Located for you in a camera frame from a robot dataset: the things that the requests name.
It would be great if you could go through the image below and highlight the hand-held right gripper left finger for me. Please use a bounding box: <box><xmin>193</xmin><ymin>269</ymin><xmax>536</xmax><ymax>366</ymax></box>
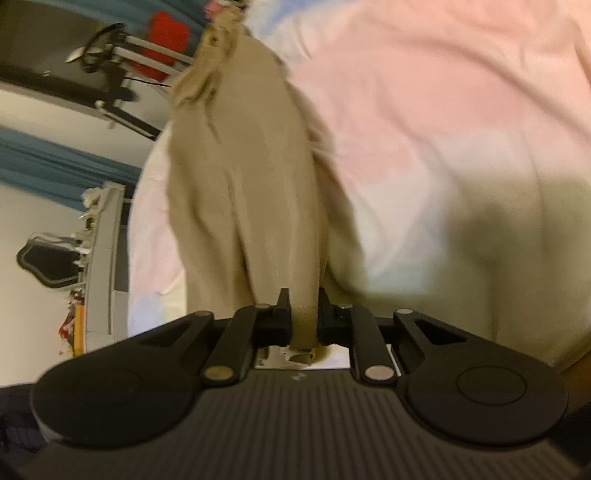
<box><xmin>136</xmin><ymin>288</ymin><xmax>293</xmax><ymax>387</ymax></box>

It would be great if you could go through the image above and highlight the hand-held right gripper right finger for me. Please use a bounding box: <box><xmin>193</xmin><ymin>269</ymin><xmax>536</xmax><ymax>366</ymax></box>
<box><xmin>318</xmin><ymin>287</ymin><xmax>468</xmax><ymax>384</ymax></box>

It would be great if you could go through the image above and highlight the beige sweatshirt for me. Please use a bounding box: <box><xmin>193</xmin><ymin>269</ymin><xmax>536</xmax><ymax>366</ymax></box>
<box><xmin>164</xmin><ymin>0</ymin><xmax>370</xmax><ymax>365</ymax></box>

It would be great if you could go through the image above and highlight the grey shelf unit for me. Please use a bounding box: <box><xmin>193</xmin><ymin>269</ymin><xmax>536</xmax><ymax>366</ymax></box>
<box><xmin>76</xmin><ymin>181</ymin><xmax>134</xmax><ymax>356</ymax></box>

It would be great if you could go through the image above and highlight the orange red clutter pile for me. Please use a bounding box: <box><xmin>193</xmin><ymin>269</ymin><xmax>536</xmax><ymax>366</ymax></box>
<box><xmin>58</xmin><ymin>286</ymin><xmax>88</xmax><ymax>361</ymax></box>

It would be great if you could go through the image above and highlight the pastel pink blue blanket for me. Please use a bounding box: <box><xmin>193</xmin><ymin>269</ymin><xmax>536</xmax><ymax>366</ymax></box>
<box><xmin>127</xmin><ymin>0</ymin><xmax>591</xmax><ymax>374</ymax></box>

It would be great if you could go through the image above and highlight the white crumpled item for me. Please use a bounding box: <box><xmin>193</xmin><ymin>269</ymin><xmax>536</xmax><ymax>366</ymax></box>
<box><xmin>81</xmin><ymin>185</ymin><xmax>108</xmax><ymax>222</ymax></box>

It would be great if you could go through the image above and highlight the black framed mirror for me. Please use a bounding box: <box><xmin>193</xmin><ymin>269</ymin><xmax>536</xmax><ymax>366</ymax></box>
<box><xmin>17</xmin><ymin>233</ymin><xmax>83</xmax><ymax>289</ymax></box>

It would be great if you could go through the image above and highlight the teal curtain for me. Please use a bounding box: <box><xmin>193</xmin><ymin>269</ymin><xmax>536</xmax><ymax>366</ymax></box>
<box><xmin>185</xmin><ymin>0</ymin><xmax>209</xmax><ymax>33</ymax></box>
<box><xmin>0</xmin><ymin>128</ymin><xmax>143</xmax><ymax>212</ymax></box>

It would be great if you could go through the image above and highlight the person's dark clothing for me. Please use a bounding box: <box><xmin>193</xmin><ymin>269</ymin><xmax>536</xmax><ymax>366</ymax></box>
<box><xmin>0</xmin><ymin>382</ymin><xmax>49</xmax><ymax>464</ymax></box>

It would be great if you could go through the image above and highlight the metal folding rack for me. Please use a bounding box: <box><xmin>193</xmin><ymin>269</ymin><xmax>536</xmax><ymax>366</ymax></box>
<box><xmin>95</xmin><ymin>32</ymin><xmax>195</xmax><ymax>132</ymax></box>

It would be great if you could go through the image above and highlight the red cloth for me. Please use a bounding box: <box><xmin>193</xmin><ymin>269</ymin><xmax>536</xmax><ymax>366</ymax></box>
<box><xmin>134</xmin><ymin>10</ymin><xmax>191</xmax><ymax>81</ymax></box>

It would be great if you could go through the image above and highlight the black door frame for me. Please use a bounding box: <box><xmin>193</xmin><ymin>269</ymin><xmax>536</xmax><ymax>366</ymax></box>
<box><xmin>0</xmin><ymin>0</ymin><xmax>163</xmax><ymax>141</ymax></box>

